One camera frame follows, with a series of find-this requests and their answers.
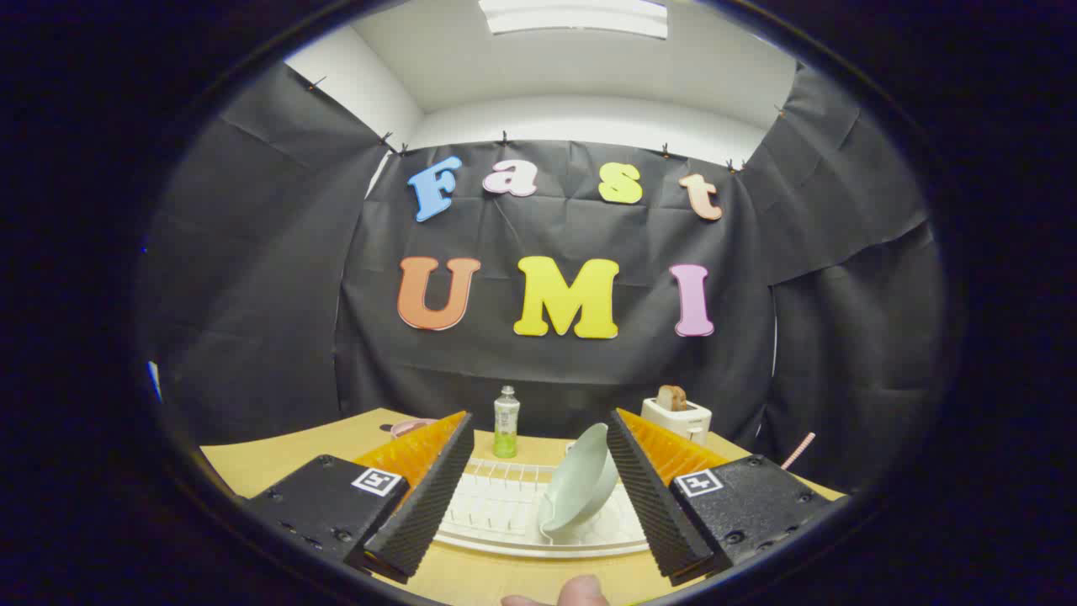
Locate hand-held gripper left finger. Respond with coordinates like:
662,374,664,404
244,411,475,584

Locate cream toaster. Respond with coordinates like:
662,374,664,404
641,397,713,445

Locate pink handled spoon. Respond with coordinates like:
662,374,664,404
780,432,816,470

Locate white wire dish rack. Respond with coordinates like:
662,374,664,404
433,457,653,559

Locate clear bottle with green liquid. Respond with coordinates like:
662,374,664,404
493,385,521,460

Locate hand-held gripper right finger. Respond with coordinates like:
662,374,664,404
606,408,844,587

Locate pale green plate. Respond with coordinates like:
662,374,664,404
538,423,621,540

